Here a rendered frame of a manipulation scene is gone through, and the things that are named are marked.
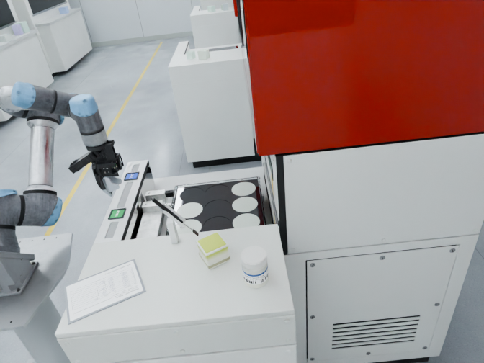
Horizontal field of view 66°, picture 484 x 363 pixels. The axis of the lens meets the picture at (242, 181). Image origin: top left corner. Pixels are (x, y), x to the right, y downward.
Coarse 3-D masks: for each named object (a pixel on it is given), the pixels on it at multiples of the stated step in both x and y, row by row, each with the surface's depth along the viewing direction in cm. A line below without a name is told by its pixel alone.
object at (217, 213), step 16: (192, 192) 155; (208, 192) 154; (224, 192) 153; (256, 192) 151; (176, 208) 147; (208, 208) 145; (224, 208) 144; (256, 208) 142; (176, 224) 139; (208, 224) 137; (224, 224) 136
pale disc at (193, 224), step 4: (188, 220) 140; (192, 220) 140; (196, 220) 139; (188, 224) 138; (192, 224) 138; (196, 224) 138; (200, 224) 137; (176, 228) 137; (180, 228) 136; (184, 228) 136; (188, 228) 136; (192, 228) 136; (196, 228) 136; (200, 228) 135; (180, 232) 135; (184, 232) 134; (188, 232) 134; (192, 232) 134
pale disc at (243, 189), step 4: (236, 184) 157; (240, 184) 157; (244, 184) 156; (248, 184) 156; (252, 184) 156; (232, 188) 155; (236, 188) 155; (240, 188) 154; (244, 188) 154; (248, 188) 154; (252, 188) 154; (236, 192) 152; (240, 192) 152; (244, 192) 152; (248, 192) 151; (252, 192) 151
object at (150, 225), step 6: (144, 216) 148; (150, 216) 148; (156, 216) 147; (162, 216) 148; (144, 222) 145; (150, 222) 145; (156, 222) 144; (162, 222) 147; (144, 228) 142; (150, 228) 141; (156, 228) 141; (138, 234) 139; (144, 234) 139; (150, 234) 138; (156, 234) 138
